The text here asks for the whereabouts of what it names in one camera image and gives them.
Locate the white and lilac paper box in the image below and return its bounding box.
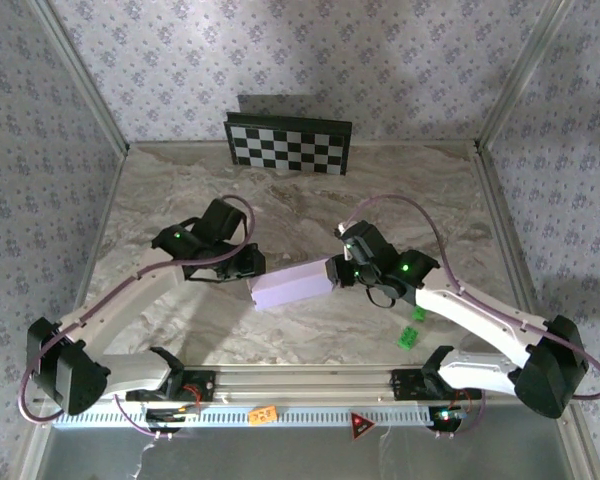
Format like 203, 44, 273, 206
247, 257, 334, 314

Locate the black and white checkerboard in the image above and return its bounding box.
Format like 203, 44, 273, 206
223, 111, 354, 176

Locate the red triangle sticker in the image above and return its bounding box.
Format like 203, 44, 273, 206
350, 411, 376, 443

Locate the orange label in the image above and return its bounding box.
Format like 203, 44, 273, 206
248, 405, 278, 426

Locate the black controller board with LEDs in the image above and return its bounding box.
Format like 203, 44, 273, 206
426, 405, 474, 435

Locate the grey metal shelf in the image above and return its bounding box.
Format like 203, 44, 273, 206
17, 402, 600, 480

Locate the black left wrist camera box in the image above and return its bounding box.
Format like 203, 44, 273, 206
199, 198, 247, 245

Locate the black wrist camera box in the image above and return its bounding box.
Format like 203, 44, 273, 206
199, 198, 247, 245
340, 219, 397, 262

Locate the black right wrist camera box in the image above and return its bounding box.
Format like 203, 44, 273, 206
340, 219, 397, 262

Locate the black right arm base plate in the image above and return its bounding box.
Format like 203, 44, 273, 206
390, 368, 484, 401

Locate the aluminium mounting rail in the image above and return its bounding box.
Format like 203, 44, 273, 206
34, 364, 579, 406

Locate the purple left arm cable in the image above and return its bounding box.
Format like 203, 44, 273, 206
18, 194, 259, 441

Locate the aluminium side rail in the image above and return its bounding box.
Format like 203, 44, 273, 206
54, 147, 129, 369
469, 142, 564, 364

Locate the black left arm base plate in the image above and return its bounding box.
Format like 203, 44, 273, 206
124, 369, 216, 404

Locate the grey slotted cable duct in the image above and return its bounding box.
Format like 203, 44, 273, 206
52, 407, 474, 429

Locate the aluminium frame post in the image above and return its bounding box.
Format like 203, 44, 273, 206
29, 0, 131, 154

